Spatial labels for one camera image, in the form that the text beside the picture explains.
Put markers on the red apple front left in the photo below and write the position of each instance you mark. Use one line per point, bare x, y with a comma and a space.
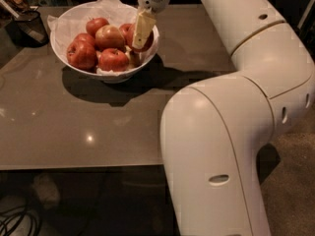
81, 55

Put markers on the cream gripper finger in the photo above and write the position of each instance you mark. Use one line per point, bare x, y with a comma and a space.
145, 22

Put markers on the large yellow-red apple centre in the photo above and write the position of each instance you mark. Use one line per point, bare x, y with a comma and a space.
109, 36

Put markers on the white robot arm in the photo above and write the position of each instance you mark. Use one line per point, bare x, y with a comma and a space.
211, 131

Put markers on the white paper bowl liner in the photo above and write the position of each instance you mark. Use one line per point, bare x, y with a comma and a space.
108, 4

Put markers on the black mesh basket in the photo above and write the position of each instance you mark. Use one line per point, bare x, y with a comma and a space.
32, 29

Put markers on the white object under table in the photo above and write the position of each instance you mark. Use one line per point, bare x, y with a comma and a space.
46, 190

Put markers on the red apple back left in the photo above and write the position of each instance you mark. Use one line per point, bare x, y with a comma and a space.
93, 25

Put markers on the pale yellow apple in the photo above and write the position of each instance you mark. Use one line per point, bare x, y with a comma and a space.
134, 58

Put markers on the red apple left middle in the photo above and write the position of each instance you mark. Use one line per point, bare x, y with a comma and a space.
85, 37

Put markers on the red apple front centre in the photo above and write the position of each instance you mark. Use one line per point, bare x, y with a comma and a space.
112, 59

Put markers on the white ceramic bowl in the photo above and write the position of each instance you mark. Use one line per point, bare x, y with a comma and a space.
82, 17

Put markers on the red apple with stickers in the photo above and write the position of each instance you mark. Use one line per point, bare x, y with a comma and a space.
129, 40

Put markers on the red apple back middle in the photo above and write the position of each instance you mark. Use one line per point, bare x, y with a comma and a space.
125, 29

